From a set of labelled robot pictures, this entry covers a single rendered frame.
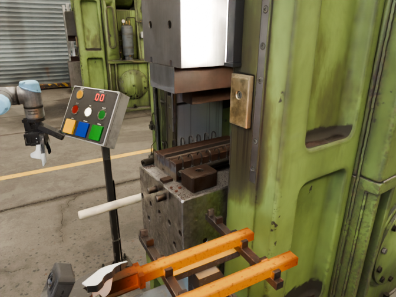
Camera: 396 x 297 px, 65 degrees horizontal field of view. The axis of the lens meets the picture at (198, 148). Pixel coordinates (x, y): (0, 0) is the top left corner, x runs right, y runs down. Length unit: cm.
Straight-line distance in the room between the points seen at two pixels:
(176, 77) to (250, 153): 38
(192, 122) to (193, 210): 52
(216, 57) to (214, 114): 50
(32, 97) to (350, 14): 123
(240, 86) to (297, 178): 35
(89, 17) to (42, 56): 327
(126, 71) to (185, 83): 492
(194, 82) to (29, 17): 801
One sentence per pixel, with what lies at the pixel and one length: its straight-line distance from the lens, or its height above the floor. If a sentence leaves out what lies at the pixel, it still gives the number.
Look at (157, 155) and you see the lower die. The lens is 138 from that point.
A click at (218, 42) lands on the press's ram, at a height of 145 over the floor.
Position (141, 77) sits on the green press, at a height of 63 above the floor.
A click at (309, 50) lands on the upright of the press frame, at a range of 97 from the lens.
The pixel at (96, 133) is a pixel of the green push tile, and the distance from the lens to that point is 162.
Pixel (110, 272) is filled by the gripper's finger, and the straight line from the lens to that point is 64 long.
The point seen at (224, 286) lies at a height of 99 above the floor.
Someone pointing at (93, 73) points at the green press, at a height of 72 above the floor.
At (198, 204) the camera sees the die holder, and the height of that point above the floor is 88.
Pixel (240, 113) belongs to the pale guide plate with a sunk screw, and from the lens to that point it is 105.
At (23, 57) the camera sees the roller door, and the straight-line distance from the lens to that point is 906.
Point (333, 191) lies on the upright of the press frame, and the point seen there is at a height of 88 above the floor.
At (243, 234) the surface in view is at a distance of 85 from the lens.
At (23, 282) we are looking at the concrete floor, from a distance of 239.
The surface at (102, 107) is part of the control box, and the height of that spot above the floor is 112.
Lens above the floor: 149
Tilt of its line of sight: 21 degrees down
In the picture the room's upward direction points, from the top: straight up
